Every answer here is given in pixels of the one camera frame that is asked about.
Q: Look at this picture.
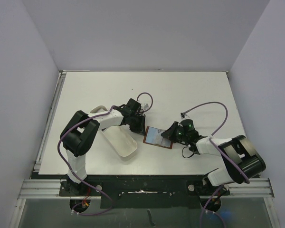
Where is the brown leather card holder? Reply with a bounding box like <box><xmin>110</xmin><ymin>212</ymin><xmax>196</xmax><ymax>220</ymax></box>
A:
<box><xmin>143</xmin><ymin>126</ymin><xmax>173</xmax><ymax>149</ymax></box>

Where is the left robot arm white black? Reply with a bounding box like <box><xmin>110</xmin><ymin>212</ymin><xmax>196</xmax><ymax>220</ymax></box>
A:
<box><xmin>57</xmin><ymin>98</ymin><xmax>150</xmax><ymax>195</ymax></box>

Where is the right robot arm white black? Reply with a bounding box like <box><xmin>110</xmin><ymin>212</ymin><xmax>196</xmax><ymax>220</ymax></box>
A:
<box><xmin>161</xmin><ymin>119</ymin><xmax>266</xmax><ymax>194</ymax></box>

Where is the white oblong plastic tray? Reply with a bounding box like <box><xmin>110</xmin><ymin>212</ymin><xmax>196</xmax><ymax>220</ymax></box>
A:
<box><xmin>88</xmin><ymin>105</ymin><xmax>137</xmax><ymax>161</ymax></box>

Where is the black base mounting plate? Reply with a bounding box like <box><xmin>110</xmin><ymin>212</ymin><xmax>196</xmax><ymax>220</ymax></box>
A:
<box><xmin>29</xmin><ymin>174</ymin><xmax>231</xmax><ymax>209</ymax></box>

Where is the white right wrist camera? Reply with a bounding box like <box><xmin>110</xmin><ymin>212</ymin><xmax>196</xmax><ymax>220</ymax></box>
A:
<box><xmin>180</xmin><ymin>112</ymin><xmax>190</xmax><ymax>120</ymax></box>

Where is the aluminium left side rail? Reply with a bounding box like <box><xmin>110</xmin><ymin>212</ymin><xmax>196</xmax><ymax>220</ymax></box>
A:
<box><xmin>33</xmin><ymin>71</ymin><xmax>67</xmax><ymax>172</ymax></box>

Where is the aluminium rail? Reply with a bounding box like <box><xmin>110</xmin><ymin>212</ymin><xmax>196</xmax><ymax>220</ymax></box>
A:
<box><xmin>33</xmin><ymin>71</ymin><xmax>67</xmax><ymax>172</ymax></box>
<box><xmin>18</xmin><ymin>178</ymin><xmax>274</xmax><ymax>199</ymax></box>

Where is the aluminium front rail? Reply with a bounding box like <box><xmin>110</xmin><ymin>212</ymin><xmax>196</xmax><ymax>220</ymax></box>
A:
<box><xmin>18</xmin><ymin>178</ymin><xmax>274</xmax><ymax>199</ymax></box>

